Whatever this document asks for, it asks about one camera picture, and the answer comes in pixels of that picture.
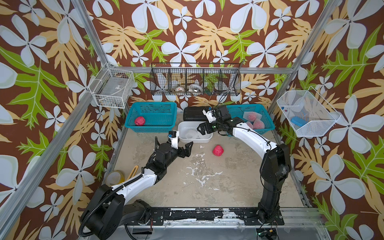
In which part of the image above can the removed white foam net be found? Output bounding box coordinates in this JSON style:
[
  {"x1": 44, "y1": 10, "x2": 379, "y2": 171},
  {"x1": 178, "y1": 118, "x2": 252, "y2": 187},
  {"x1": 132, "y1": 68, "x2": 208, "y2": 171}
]
[{"x1": 185, "y1": 129, "x2": 197, "y2": 140}]

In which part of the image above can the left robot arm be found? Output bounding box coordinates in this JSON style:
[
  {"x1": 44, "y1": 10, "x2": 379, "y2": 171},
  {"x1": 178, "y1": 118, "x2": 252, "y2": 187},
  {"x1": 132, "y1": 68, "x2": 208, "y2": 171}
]
[{"x1": 78, "y1": 134, "x2": 194, "y2": 240}]

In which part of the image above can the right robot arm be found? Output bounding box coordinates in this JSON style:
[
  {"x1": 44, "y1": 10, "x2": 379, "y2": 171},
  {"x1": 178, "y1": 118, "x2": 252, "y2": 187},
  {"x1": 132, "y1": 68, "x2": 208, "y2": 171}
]
[{"x1": 197, "y1": 106, "x2": 292, "y2": 225}]

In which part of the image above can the right teal plastic basket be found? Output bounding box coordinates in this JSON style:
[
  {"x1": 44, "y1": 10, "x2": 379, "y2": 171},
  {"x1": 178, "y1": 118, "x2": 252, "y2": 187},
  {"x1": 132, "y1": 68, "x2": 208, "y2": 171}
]
[{"x1": 227, "y1": 104, "x2": 275, "y2": 135}]

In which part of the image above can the teal plastic basket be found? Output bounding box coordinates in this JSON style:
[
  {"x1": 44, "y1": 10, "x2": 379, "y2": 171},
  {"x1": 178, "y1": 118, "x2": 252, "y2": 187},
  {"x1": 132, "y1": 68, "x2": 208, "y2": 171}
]
[
  {"x1": 227, "y1": 104, "x2": 275, "y2": 135},
  {"x1": 125, "y1": 102, "x2": 177, "y2": 133}
]

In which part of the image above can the white rectangular tub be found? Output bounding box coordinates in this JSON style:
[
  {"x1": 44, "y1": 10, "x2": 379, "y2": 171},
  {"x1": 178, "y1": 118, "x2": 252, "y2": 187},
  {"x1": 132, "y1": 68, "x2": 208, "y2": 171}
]
[{"x1": 178, "y1": 121, "x2": 213, "y2": 144}]

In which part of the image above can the netted apple top right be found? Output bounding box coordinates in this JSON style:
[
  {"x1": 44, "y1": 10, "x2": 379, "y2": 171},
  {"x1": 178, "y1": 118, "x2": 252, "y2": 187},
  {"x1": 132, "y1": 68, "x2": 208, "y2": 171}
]
[{"x1": 243, "y1": 112, "x2": 262, "y2": 122}]

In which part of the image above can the left teal plastic basket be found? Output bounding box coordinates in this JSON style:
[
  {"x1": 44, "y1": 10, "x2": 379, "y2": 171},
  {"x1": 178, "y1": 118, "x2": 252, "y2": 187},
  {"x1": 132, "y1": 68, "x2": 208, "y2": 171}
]
[{"x1": 125, "y1": 102, "x2": 177, "y2": 133}]

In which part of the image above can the black plastic case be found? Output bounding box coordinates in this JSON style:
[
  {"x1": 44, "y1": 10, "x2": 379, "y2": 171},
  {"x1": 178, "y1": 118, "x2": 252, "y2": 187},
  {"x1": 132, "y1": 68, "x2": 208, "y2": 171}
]
[{"x1": 183, "y1": 107, "x2": 209, "y2": 122}]

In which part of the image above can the yellow box cutter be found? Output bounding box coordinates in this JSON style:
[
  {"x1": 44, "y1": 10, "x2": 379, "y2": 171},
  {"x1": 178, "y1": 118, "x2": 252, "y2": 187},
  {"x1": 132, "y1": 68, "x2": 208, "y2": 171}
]
[{"x1": 126, "y1": 165, "x2": 139, "y2": 181}]

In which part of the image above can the yellow tape roll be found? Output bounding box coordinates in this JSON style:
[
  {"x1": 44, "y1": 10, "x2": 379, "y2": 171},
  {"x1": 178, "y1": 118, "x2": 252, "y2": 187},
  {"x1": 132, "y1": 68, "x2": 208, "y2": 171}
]
[{"x1": 105, "y1": 171, "x2": 125, "y2": 187}]

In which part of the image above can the blue object in basket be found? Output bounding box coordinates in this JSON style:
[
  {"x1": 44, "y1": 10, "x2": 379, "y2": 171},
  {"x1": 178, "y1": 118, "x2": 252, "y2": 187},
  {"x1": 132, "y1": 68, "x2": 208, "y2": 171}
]
[{"x1": 291, "y1": 116, "x2": 308, "y2": 128}]

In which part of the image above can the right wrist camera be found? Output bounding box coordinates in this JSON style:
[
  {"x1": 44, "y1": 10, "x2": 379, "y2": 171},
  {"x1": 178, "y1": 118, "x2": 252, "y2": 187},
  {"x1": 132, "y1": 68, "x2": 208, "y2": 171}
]
[{"x1": 203, "y1": 108, "x2": 217, "y2": 123}]

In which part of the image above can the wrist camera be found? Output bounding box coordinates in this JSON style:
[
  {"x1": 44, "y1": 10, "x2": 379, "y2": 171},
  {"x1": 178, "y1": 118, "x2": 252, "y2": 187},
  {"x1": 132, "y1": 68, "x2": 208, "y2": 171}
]
[
  {"x1": 203, "y1": 108, "x2": 217, "y2": 123},
  {"x1": 168, "y1": 131, "x2": 180, "y2": 150}
]

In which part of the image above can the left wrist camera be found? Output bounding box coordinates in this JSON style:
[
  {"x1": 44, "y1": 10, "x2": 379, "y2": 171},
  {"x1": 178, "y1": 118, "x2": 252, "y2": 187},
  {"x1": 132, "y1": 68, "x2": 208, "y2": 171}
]
[{"x1": 168, "y1": 131, "x2": 180, "y2": 150}]

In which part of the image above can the white item in wire basket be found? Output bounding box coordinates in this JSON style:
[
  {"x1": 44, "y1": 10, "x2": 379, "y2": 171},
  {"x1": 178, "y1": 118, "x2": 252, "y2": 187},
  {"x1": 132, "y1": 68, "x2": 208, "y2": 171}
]
[{"x1": 189, "y1": 84, "x2": 203, "y2": 93}]

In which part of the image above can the tape roll in wire basket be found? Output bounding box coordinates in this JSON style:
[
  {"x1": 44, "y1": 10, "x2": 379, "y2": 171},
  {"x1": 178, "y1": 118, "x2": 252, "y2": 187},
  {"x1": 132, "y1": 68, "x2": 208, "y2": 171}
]
[{"x1": 174, "y1": 86, "x2": 185, "y2": 93}]

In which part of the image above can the black wire wall basket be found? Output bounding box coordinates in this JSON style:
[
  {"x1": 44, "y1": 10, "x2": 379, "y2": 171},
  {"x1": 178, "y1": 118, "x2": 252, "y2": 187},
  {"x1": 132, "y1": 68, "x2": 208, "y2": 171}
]
[{"x1": 149, "y1": 63, "x2": 243, "y2": 96}]

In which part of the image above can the white wire basket left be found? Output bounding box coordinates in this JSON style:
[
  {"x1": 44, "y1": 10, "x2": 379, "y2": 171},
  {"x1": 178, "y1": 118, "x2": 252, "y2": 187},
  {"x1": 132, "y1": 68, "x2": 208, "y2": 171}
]
[{"x1": 89, "y1": 64, "x2": 135, "y2": 109}]

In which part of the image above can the white wire basket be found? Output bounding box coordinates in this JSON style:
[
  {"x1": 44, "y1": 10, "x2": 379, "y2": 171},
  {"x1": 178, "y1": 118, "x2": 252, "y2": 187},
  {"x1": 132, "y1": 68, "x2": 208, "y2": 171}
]
[
  {"x1": 89, "y1": 64, "x2": 135, "y2": 109},
  {"x1": 277, "y1": 87, "x2": 342, "y2": 138}
]

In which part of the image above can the white wire basket right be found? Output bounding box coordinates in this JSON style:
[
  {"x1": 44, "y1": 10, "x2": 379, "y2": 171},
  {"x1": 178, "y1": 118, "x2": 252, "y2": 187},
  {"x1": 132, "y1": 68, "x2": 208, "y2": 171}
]
[{"x1": 277, "y1": 87, "x2": 342, "y2": 138}]

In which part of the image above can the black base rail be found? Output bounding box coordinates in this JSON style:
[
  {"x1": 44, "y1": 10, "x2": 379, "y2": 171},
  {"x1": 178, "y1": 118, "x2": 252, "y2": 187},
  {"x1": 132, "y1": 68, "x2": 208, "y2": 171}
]
[{"x1": 125, "y1": 206, "x2": 285, "y2": 226}]

